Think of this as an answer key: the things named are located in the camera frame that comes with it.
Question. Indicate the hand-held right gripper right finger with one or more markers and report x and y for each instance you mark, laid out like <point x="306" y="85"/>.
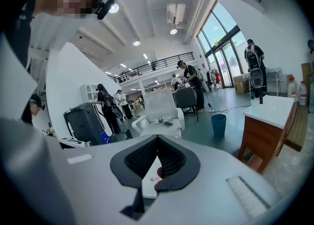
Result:
<point x="184" y="167"/>

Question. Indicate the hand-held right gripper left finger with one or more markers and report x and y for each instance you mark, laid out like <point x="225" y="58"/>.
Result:
<point x="127" y="170"/>

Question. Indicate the person's right hand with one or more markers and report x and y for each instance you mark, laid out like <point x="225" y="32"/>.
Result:
<point x="159" y="173"/>

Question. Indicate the smartphone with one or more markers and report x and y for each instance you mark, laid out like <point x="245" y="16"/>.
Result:
<point x="168" y="124"/>

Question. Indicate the teal waste bin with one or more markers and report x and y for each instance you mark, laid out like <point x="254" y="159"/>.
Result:
<point x="218" y="124"/>

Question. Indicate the dark grey machine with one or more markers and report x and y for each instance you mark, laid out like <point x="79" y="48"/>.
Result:
<point x="83" y="123"/>

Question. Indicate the white armchair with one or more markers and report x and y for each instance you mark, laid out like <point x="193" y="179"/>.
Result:
<point x="159" y="106"/>

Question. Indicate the grey chair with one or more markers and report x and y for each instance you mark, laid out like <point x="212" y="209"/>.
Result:
<point x="186" y="99"/>

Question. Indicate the wooden cabinet with white top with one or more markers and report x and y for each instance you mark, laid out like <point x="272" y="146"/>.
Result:
<point x="262" y="135"/>

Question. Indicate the white arched shelf cabinet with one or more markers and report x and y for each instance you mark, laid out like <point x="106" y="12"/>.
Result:
<point x="87" y="92"/>

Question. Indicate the white plastic tumbler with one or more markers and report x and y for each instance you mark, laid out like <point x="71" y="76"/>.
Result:
<point x="254" y="105"/>

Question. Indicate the clothes rack with garments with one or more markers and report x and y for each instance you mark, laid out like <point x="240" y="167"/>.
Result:
<point x="214" y="77"/>

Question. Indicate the cardboard boxes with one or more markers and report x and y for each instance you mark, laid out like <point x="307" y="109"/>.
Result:
<point x="240" y="84"/>

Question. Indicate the black faucet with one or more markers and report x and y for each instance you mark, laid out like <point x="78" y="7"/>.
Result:
<point x="261" y="99"/>

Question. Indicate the black balcony railing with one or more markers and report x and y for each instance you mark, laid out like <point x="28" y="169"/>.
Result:
<point x="157" y="64"/>

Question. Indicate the wooden slatted platform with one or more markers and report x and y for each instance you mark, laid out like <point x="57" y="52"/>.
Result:
<point x="298" y="128"/>

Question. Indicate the round ceiling light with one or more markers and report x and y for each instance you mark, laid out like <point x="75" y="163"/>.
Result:
<point x="114" y="8"/>
<point x="136" y="43"/>
<point x="173" y="31"/>

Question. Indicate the large glass entrance window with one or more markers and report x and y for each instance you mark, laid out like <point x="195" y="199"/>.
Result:
<point x="218" y="37"/>

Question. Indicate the light wooden panel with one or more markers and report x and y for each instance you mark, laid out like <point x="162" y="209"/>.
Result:
<point x="306" y="79"/>

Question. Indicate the white ceiling air conditioner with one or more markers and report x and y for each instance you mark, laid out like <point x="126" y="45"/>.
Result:
<point x="176" y="14"/>

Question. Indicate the person's black shirt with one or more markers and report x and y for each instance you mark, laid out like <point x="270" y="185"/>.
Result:
<point x="17" y="18"/>

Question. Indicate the white metal frame table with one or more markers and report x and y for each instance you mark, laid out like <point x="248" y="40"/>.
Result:
<point x="273" y="74"/>

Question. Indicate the black head-mounted camera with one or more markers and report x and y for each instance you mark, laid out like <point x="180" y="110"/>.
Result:
<point x="105" y="8"/>

